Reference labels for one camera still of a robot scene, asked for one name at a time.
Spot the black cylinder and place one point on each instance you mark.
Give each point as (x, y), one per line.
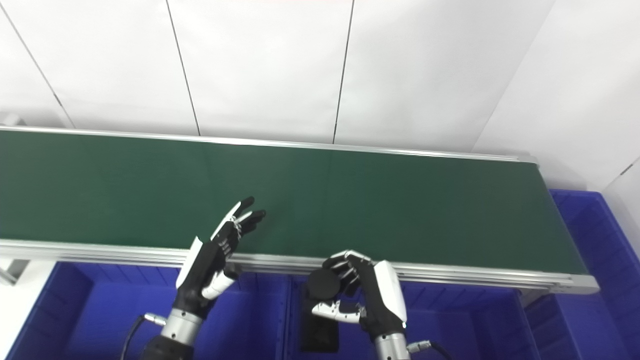
(322, 285)

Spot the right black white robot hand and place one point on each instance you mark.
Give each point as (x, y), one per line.
(382, 300)

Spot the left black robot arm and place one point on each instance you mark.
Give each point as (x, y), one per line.
(175, 335)

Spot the blue plastic bin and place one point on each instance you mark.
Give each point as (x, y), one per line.
(465, 330)
(595, 300)
(100, 315)

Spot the green conveyor belt aluminium frame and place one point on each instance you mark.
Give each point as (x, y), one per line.
(350, 200)

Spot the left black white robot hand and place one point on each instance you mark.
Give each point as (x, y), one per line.
(205, 270)

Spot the aluminium conveyor leg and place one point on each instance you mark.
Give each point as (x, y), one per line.
(532, 296)
(12, 272)

